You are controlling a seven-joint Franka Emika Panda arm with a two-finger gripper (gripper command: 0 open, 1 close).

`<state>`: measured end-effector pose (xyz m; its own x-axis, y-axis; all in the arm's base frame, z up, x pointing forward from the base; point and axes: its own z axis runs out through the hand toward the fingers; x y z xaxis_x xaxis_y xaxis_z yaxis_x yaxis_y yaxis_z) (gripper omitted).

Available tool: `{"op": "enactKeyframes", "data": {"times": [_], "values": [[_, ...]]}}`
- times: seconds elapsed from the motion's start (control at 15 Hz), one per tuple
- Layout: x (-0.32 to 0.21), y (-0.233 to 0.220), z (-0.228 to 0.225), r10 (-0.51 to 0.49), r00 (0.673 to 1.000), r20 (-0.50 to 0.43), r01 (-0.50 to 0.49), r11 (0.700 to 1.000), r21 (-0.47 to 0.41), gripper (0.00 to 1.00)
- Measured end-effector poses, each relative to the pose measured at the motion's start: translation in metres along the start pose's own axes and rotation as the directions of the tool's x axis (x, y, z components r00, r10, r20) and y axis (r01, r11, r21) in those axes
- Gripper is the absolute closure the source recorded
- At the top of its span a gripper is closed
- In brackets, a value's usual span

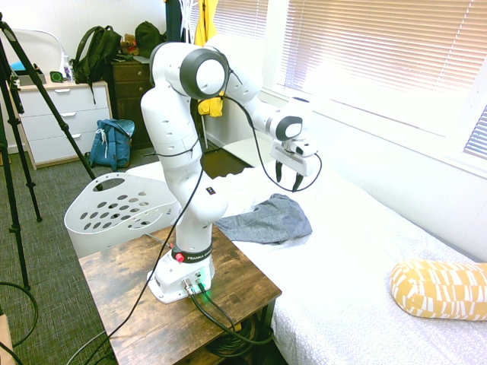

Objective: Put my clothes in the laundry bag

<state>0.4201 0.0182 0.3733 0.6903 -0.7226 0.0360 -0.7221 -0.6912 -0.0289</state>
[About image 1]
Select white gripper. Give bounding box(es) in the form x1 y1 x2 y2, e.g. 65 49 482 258
269 138 311 193

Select grey garment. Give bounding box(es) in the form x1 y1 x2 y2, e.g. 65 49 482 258
217 192 314 245

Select white perforated laundry basket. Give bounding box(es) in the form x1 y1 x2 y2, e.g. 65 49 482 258
63 171 184 259

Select dark green bag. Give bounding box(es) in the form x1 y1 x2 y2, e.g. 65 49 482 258
134 21 167 59

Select white bed cover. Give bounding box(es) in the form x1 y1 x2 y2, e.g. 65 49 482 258
125 141 487 365

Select wide window blinds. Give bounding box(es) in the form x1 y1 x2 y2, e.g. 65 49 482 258
283 0 487 115

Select narrow window blinds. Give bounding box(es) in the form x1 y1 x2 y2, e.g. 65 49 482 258
212 0 269 41

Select yellow jacket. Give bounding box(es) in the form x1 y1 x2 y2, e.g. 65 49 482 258
193 0 226 119

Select dark wooden dresser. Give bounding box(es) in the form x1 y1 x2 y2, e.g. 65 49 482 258
110 57 157 151

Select blue backpack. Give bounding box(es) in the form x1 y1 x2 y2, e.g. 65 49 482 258
89 118 136 171

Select white coat rack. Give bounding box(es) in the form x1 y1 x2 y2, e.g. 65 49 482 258
177 0 200 43

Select yellow white patterned pillow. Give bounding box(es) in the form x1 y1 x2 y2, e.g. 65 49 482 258
388 259 487 322

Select bluish window blinds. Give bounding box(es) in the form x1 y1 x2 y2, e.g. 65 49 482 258
463 106 487 161

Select rustic wooden side table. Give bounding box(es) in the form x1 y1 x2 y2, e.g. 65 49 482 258
78 224 283 365

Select brown teddy bear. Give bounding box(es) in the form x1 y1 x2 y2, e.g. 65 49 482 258
119 33 140 57

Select black backpack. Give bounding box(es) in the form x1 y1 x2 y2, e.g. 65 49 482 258
72 25 123 104

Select white drawer dresser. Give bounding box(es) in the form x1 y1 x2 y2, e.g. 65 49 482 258
14 80 114 171

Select white bottle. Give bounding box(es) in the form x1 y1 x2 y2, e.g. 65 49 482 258
62 52 75 82

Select white gooseneck lamp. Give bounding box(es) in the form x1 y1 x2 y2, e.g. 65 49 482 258
11 28 69 77

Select grey box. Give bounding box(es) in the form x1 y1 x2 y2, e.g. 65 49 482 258
14 73 47 87

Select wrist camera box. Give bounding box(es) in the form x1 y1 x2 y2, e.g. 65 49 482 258
289 138 320 157

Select black camera cable on arm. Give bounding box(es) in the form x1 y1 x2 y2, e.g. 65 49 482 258
66 47 323 365

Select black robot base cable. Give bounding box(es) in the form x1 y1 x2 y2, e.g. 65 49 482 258
199 283 275 346
189 290 244 335

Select black camera tripod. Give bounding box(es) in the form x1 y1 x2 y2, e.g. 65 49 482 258
0 11 97 292

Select black floor cable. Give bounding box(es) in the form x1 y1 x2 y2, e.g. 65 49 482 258
0 281 40 349

